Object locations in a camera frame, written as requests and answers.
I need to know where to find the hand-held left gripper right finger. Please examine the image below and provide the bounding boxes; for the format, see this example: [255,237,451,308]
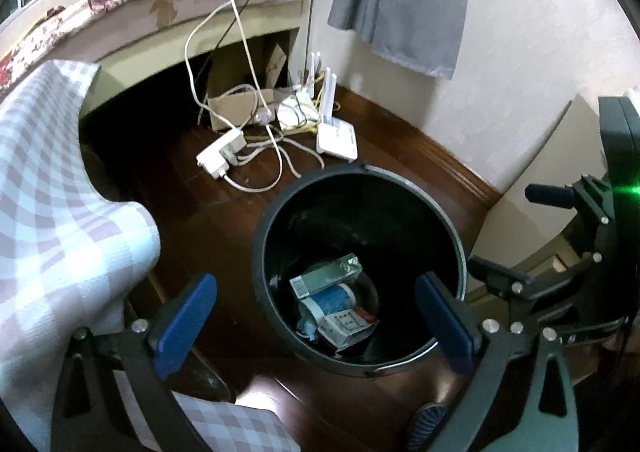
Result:
[414,272,588,452]

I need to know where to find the blue and white packet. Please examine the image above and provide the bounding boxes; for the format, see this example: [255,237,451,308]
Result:
[299,283,371,327]

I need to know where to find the thick white cable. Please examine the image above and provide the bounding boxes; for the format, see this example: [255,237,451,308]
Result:
[199,0,283,193]

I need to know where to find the green and white carton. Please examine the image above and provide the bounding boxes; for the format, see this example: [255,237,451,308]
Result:
[289,253,363,303]

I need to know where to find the white router with antennas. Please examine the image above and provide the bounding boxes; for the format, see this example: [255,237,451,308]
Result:
[308,52,359,163]

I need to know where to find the checked pink white blanket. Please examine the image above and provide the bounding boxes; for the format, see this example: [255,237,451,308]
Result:
[0,59,283,452]

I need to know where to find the black round trash bin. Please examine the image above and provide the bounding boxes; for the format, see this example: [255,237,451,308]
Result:
[251,163,468,380]

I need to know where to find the red and white box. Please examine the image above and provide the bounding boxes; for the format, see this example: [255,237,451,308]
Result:
[317,309,379,353]

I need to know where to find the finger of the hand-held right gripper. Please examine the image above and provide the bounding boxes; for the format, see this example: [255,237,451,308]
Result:
[467,256,628,348]
[525,174,613,263]

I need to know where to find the thin white cable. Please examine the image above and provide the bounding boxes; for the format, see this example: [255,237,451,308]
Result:
[184,0,285,120]

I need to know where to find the brown cardboard box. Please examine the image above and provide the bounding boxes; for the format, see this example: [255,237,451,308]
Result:
[207,89,276,133]

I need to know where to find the white modem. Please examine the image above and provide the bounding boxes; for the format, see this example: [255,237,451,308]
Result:
[276,88,321,133]

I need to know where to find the pink stone window ledge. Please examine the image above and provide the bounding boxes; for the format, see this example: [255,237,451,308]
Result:
[65,0,310,119]

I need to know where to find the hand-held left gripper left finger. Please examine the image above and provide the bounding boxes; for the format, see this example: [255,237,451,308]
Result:
[50,273,218,452]

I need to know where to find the brown cardboard piece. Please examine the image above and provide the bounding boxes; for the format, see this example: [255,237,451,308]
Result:
[264,44,292,91]

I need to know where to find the yellow network cable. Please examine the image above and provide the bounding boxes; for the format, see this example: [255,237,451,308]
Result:
[280,74,323,135]

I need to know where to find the white power strip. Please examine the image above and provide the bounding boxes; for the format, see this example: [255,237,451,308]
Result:
[196,129,247,180]

